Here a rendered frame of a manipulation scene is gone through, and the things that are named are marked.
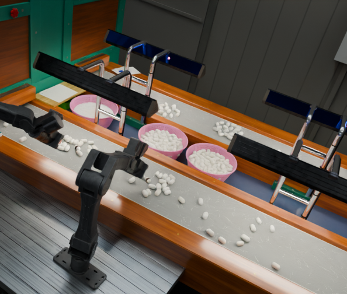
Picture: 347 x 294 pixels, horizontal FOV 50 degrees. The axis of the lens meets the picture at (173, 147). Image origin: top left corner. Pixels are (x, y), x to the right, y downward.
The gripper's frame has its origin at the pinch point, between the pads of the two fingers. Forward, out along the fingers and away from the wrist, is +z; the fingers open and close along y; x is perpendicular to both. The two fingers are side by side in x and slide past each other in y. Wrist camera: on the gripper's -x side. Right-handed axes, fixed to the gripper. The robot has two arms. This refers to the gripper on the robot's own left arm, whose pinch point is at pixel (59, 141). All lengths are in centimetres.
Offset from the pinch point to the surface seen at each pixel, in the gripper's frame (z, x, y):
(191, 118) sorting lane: 70, -45, -30
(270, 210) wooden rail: 29, -13, -92
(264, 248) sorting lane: 14, 3, -95
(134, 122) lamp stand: 54, -27, -5
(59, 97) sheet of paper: 36, -21, 34
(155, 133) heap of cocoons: 47, -25, -21
